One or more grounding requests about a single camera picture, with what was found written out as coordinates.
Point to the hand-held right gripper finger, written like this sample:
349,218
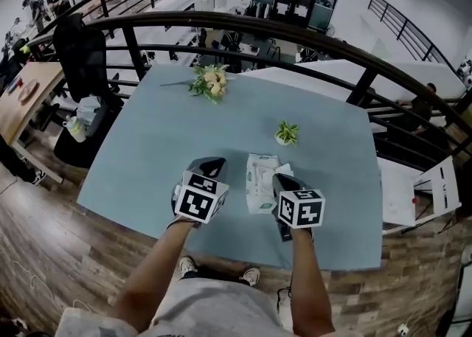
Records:
276,188
293,184

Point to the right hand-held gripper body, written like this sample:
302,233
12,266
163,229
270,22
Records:
302,210

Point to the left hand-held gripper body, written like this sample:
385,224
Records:
195,201

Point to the white tissue pack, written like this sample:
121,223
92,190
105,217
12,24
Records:
258,180

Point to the person's right forearm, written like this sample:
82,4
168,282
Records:
309,284

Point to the person's left forearm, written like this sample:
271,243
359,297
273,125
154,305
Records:
158,269

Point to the small potted green plant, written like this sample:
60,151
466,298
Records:
285,132

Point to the person's left shoe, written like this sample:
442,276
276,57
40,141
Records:
188,266

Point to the person's shoe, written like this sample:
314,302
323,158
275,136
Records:
250,276
188,266

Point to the person's right shoe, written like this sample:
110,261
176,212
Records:
250,276

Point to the yellow flower bouquet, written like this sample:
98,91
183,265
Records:
214,83

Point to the white folding chair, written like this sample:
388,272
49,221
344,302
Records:
396,195

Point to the person's grey shirt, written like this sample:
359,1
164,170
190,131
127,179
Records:
206,309

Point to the light blue cloth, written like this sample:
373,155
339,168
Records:
86,110

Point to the pale baby bottle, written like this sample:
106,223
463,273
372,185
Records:
75,131

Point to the white power strip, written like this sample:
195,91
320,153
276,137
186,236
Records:
403,328

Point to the black office chair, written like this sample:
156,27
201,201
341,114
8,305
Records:
79,59

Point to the wooden desk white legs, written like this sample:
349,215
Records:
40,77

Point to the round wooden board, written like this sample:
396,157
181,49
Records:
28,90

